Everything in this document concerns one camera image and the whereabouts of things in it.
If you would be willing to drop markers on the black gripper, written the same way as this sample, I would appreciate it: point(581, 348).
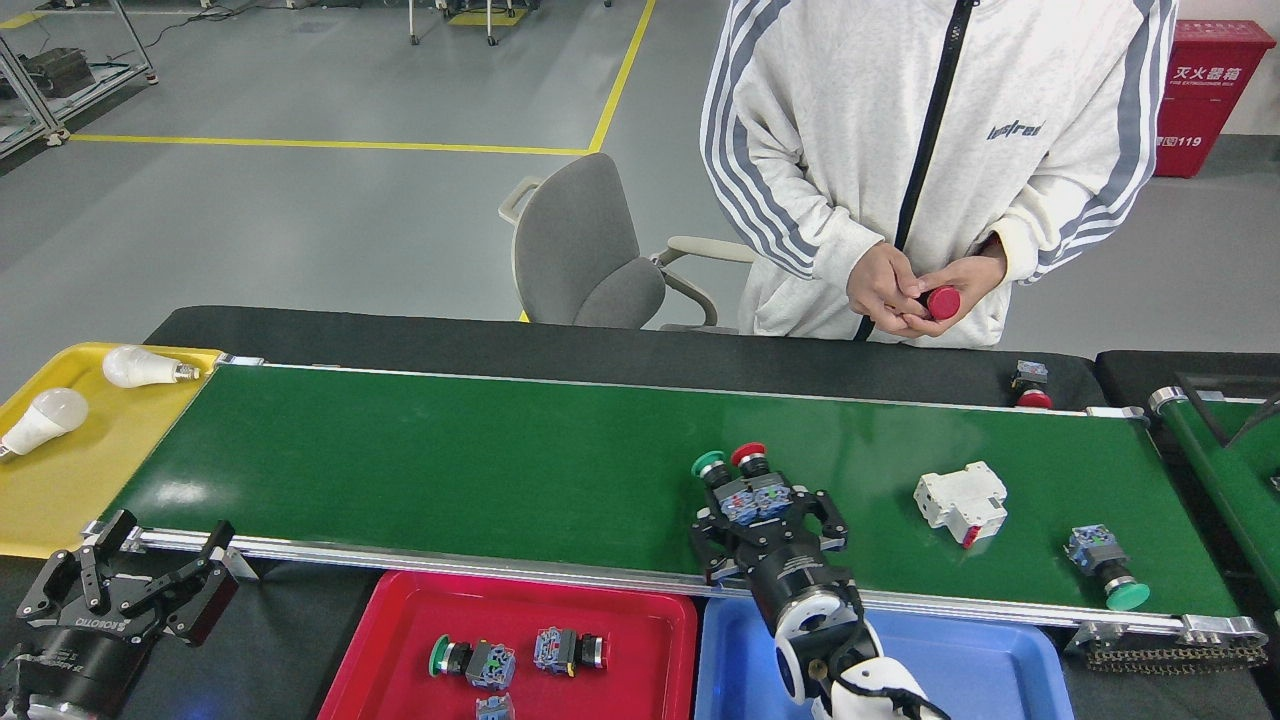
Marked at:
point(80, 665)
point(800, 575)

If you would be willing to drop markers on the white circuit breaker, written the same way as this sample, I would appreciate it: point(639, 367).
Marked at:
point(955, 500)

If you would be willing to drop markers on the yellow plastic tray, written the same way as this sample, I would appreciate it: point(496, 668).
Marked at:
point(80, 490)

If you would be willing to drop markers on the red plastic tray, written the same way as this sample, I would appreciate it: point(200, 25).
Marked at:
point(380, 650)

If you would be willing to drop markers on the blue plastic tray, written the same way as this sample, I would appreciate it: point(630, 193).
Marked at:
point(1000, 680)

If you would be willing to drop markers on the long green conveyor belt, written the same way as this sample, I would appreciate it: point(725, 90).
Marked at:
point(500, 460)

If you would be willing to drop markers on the short green conveyor belt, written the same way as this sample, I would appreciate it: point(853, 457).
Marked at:
point(1250, 480)

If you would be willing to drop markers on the person's right hand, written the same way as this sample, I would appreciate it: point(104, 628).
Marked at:
point(880, 290)

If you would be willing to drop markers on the person's left hand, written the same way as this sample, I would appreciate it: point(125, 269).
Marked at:
point(970, 285)

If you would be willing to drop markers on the white light bulb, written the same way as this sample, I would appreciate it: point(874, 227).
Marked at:
point(50, 415)
point(135, 367)

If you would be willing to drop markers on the grey office chair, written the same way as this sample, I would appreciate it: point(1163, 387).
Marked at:
point(580, 240)

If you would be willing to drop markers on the person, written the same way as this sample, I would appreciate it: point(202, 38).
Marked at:
point(900, 120)

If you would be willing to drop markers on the black guide bar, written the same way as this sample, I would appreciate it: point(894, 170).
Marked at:
point(1200, 410)

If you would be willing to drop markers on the grey metal shelf rack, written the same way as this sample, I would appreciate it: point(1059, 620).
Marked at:
point(60, 108)

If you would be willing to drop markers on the black equipment box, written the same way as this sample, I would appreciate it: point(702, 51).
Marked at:
point(60, 72)

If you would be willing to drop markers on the red fire extinguisher box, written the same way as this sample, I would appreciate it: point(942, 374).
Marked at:
point(1210, 100)

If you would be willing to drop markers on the white metal rack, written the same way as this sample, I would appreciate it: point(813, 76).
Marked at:
point(340, 4)

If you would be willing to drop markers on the metal cart frame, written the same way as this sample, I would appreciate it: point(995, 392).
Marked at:
point(490, 22)

